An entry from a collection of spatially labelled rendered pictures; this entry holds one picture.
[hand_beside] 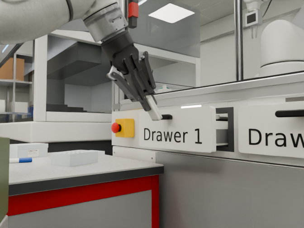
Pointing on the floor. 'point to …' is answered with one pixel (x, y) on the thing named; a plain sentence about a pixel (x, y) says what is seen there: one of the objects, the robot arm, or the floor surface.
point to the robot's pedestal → (4, 222)
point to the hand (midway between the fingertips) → (151, 108)
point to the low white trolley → (84, 194)
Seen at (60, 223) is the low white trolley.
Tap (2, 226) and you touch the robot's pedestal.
